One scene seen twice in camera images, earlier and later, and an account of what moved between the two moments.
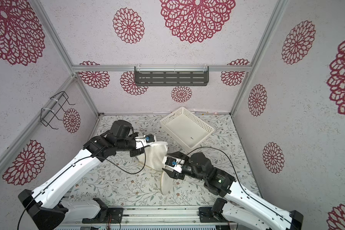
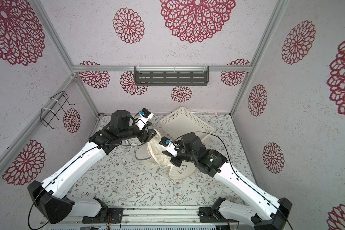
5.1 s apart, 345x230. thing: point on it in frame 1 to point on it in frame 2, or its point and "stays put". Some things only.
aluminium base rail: [153, 217] stays put
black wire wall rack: [57, 102] stays put
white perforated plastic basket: [187, 130] stays put
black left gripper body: [129, 145] to [143, 135]
